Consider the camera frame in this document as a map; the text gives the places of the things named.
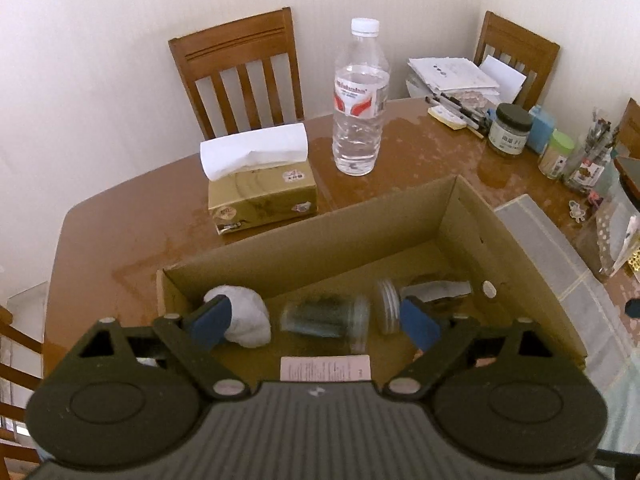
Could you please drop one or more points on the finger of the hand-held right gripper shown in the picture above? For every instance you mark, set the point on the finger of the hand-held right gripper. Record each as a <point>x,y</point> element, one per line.
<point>627,465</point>
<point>633,308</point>

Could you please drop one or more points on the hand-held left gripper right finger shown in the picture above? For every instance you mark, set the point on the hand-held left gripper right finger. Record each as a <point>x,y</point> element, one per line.
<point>420,327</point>

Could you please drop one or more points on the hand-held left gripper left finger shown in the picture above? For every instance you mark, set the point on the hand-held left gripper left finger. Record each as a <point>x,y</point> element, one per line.
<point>210,325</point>

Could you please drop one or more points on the clear jar beige contents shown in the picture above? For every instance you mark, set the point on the clear jar beige contents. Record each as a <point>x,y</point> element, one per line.
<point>387,307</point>

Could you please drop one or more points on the white sock blue stripe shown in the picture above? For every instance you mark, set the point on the white sock blue stripe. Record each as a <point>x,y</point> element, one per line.
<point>247,315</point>

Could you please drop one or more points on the clear jar dark contents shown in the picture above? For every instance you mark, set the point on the clear jar dark contents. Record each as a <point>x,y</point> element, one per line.
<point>325,322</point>

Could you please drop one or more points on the brown cardboard box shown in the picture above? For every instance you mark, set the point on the brown cardboard box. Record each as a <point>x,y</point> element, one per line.
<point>505,270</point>

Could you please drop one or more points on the pink box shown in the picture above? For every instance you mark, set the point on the pink box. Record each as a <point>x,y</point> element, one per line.
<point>325,369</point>

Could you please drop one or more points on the blue grey checked tablecloth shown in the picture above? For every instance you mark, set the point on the blue grey checked tablecloth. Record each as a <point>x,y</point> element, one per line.
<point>605,320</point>

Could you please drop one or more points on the clear plastic jar black lid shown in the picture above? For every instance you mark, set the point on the clear plastic jar black lid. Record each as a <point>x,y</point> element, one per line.
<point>610,230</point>

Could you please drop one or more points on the gold tissue box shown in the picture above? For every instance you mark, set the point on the gold tissue box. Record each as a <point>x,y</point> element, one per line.
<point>260,195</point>

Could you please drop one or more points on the clear pen holder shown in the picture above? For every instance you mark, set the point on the clear pen holder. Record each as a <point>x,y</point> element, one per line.
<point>587,165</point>

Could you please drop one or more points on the green lid container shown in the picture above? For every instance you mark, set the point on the green lid container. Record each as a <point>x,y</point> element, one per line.
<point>556,157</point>

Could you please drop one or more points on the blue box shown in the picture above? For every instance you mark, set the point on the blue box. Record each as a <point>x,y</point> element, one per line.
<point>542,127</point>

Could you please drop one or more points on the yellow sticky notes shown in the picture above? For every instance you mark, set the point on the yellow sticky notes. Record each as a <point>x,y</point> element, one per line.
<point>447,119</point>

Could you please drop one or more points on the clear water bottle red label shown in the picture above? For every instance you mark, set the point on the clear water bottle red label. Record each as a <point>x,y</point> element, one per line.
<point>357,125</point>

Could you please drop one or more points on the glass jar dark lid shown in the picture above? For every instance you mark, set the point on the glass jar dark lid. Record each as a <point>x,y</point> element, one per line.
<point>509,132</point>

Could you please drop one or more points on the stack of white papers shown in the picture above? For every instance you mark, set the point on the stack of white papers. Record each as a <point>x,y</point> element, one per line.
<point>450,75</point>

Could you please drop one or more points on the white envelope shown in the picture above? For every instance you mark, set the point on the white envelope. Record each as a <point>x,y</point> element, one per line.
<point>505,77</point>

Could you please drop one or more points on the wooden chair back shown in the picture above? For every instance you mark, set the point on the wooden chair back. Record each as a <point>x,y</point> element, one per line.
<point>235,45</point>

